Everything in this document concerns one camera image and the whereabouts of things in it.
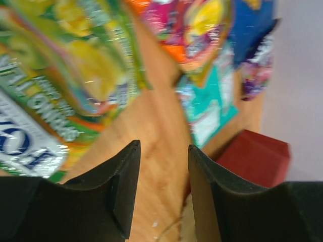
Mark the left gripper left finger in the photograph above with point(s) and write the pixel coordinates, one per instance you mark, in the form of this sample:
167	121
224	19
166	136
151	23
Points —
95	206

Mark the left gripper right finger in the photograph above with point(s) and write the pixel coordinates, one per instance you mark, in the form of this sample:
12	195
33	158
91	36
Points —
229	208

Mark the blue Doritos chip bag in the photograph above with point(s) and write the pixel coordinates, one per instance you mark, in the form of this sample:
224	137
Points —
251	33

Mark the green snack packet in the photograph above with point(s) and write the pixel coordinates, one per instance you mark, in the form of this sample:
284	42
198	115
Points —
68	69

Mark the teal snack packet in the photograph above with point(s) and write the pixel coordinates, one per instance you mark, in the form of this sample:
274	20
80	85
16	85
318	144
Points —
210	107

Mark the red brown paper bag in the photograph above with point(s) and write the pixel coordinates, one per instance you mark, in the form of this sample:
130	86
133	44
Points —
256	158

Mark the purple snack packet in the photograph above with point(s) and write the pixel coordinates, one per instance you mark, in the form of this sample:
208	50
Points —
257	68

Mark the orange Fox's candy packet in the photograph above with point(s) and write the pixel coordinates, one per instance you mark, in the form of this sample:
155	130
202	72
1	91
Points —
191	32

